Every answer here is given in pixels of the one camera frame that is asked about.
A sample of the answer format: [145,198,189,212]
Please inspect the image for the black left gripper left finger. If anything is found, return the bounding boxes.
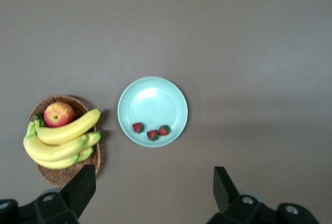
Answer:
[0,164,97,224]

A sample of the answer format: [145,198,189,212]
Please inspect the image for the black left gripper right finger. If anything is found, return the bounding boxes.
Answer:
[207,166,320,224]

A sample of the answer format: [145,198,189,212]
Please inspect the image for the light green round plate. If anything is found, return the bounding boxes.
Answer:
[117,76,188,148]

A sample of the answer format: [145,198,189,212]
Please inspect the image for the brown wicker basket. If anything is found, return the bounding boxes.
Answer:
[28,94,102,188]

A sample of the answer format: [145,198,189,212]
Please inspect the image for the yellow banana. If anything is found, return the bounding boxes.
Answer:
[35,108,102,146]
[23,121,102,162]
[32,146,94,170]

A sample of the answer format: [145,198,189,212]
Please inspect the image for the red apple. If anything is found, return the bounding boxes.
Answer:
[43,102,76,128]

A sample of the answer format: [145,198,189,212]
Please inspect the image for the brown table cover mat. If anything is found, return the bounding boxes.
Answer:
[0,0,332,224]

